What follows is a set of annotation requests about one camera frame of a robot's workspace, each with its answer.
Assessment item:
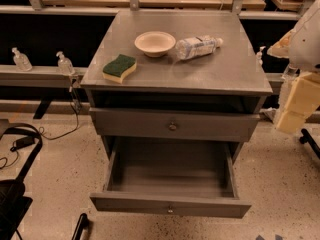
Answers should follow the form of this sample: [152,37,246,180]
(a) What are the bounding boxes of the clear sanitizer bottle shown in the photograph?
[12,47,32,71]
[56,51,75,76]

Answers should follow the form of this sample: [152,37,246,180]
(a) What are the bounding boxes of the small white pump bottle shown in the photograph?
[256,46,266,66]

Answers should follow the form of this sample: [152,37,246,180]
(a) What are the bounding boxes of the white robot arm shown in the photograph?
[267,0,320,134]

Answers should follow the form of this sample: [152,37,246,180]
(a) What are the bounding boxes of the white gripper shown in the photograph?
[275,72,320,134]

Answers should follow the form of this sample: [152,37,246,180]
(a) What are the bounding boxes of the clear sanitizer bottle far left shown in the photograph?
[12,47,32,71]

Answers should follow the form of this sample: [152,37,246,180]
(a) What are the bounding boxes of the clear plastic water bottle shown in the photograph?
[175,35,223,60]

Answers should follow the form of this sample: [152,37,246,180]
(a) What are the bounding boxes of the grey wooden drawer cabinet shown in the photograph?
[81,10,272,157]

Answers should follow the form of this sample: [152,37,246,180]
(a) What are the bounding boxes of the grey drawer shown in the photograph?
[90,138,251,218]
[89,108,259,142]

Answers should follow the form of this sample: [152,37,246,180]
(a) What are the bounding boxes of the black power adapter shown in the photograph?
[10,136,34,152]

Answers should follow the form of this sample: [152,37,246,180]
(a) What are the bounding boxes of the black stand leg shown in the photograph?
[299,128,320,159]
[71,213,90,240]

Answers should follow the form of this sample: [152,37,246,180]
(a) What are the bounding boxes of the black stand leg right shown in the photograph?
[299,128,320,159]

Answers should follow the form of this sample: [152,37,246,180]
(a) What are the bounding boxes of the white paper bowl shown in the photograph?
[134,31,176,58]

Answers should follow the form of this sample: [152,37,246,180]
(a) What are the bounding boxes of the black cable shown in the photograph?
[37,80,83,142]

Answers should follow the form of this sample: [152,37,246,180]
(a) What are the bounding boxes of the green yellow sponge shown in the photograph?
[102,54,137,83]

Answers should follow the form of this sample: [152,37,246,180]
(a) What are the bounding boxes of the black stand leg bottom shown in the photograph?
[71,213,90,240]

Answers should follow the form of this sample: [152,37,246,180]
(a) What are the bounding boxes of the grey top drawer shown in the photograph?
[89,108,259,142]

